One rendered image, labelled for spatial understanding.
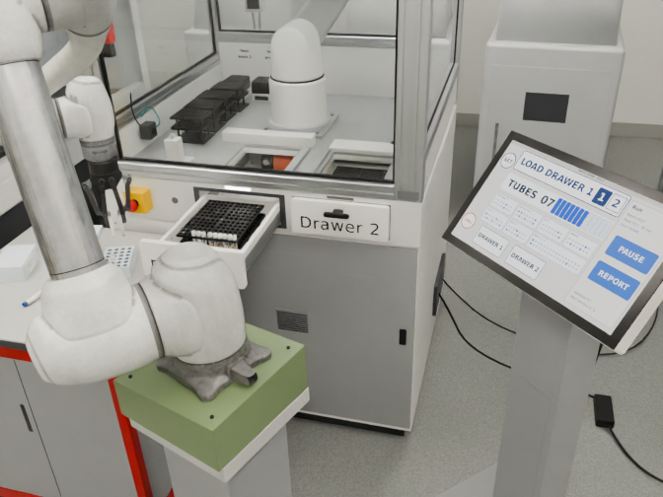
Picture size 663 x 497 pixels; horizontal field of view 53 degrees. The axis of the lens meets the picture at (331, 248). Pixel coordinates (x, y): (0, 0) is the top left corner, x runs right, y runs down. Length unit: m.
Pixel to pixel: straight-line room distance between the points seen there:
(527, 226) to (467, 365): 1.31
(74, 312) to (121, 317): 0.08
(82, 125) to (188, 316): 0.70
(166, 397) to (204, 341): 0.15
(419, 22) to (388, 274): 0.74
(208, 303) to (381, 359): 1.03
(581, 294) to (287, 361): 0.61
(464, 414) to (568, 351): 0.99
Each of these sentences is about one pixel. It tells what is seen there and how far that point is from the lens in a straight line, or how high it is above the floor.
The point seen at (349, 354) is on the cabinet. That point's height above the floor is 0.37.
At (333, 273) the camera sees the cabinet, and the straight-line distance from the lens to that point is 2.05.
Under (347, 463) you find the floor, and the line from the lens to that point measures 2.38.
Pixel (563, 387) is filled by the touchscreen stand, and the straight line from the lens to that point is 1.72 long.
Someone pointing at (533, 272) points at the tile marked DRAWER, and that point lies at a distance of 1.50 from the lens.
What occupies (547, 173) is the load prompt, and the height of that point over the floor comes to 1.15.
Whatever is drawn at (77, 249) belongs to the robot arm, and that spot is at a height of 1.19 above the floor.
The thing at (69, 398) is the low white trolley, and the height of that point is 0.58.
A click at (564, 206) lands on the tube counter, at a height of 1.12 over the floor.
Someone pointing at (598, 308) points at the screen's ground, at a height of 1.00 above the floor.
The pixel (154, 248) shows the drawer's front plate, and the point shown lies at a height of 0.91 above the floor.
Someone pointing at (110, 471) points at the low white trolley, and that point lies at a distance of 2.06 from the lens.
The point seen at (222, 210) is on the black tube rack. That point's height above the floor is 0.90.
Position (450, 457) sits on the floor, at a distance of 2.42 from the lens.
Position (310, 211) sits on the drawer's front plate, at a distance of 1.94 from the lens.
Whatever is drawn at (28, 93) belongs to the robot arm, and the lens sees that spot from 1.26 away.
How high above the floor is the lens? 1.78
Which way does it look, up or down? 31 degrees down
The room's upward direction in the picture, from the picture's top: 2 degrees counter-clockwise
